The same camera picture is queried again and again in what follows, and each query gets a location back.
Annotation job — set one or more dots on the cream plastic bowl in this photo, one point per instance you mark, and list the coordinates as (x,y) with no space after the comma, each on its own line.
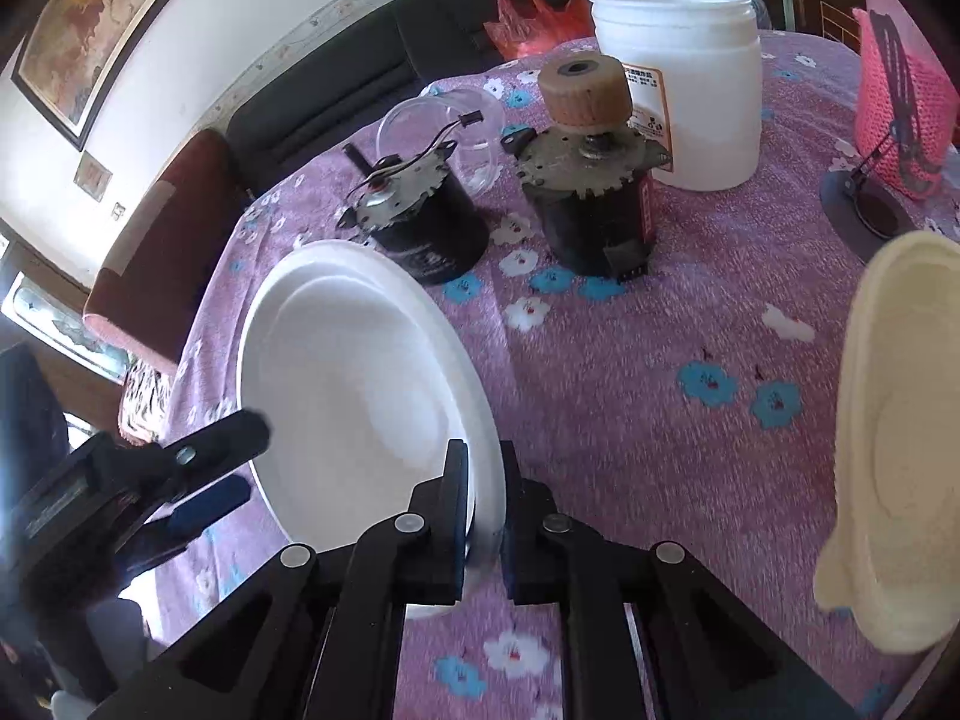
(900,427)

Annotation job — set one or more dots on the flask in pink knitted cover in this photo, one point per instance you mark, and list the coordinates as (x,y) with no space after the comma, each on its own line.
(889,112)

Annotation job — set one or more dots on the white plate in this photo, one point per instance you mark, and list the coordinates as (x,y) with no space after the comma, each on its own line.
(360,390)

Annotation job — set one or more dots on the black phone stand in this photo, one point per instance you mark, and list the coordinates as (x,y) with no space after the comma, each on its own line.
(870,210)

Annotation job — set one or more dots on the black sofa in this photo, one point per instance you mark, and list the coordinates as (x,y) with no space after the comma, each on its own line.
(360,52)

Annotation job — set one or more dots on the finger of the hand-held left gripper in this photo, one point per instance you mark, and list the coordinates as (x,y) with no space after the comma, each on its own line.
(225,442)
(214,501)

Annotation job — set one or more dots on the reddish brown armchair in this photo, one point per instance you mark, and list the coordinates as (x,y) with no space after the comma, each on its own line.
(165,255)

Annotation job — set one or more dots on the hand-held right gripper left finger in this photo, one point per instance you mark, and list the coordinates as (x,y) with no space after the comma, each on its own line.
(442,540)

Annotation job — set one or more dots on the white plastic jar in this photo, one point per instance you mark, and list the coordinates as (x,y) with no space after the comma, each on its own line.
(697,90)

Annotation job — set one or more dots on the black electric motor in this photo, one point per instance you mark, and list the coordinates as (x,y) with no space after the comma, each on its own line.
(439,236)

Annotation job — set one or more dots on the small framed wall plaque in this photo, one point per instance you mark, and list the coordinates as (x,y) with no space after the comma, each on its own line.
(93,176)

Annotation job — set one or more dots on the motor with wooden wheel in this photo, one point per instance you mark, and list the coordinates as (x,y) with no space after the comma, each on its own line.
(592,217)

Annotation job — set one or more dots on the red plastic bag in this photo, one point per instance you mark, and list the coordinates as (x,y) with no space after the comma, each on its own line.
(536,26)

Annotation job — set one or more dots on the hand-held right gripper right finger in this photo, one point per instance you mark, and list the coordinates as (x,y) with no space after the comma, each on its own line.
(517,547)

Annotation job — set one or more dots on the brown patterned blanket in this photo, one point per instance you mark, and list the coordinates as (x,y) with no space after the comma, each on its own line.
(146,401)

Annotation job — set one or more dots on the framed horse painting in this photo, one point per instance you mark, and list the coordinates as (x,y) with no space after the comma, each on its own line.
(97,22)

